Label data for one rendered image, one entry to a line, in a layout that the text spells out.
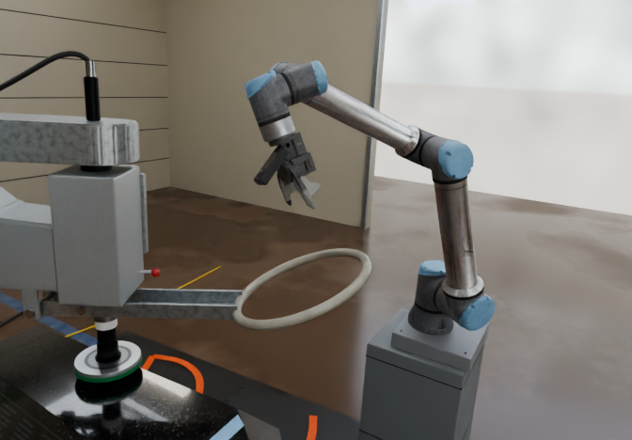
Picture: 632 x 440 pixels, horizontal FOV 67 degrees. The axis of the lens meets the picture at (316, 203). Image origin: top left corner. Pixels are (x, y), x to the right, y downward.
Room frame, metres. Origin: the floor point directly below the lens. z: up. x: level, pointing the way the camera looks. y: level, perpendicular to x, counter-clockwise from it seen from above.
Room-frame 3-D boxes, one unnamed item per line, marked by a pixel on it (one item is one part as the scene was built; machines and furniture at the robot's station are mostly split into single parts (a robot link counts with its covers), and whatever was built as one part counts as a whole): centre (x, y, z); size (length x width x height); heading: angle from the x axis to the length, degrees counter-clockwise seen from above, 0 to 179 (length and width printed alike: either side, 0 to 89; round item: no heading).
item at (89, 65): (1.47, 0.69, 1.82); 0.04 x 0.04 x 0.17
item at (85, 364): (1.47, 0.69, 0.92); 0.21 x 0.21 x 0.01
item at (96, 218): (1.47, 0.77, 1.36); 0.36 x 0.22 x 0.45; 91
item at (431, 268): (1.84, -0.52, 1.10); 0.17 x 0.15 x 0.18; 26
